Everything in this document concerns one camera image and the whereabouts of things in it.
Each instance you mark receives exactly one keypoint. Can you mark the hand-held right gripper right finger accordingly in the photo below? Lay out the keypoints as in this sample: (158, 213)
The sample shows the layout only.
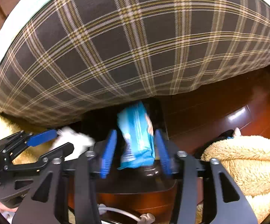
(163, 154)

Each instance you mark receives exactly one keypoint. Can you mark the beige fluffy blanket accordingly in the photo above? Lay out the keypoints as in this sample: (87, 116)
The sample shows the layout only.
(242, 163)

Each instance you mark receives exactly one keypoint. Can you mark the white tissue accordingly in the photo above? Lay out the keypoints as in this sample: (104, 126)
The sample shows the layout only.
(75, 142)

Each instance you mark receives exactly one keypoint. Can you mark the blue snack packet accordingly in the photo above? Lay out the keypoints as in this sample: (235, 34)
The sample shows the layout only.
(135, 133)

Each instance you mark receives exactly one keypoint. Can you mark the black trash bin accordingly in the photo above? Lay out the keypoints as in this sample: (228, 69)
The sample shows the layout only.
(130, 183)

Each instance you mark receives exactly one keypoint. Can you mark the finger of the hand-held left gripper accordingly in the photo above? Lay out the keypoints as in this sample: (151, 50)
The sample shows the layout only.
(41, 137)
(55, 151)

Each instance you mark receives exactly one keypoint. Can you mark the cream fluffy cloth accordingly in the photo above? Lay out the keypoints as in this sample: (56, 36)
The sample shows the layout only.
(6, 126)

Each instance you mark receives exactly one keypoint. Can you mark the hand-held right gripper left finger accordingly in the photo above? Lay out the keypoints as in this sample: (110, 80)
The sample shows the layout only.
(108, 154)

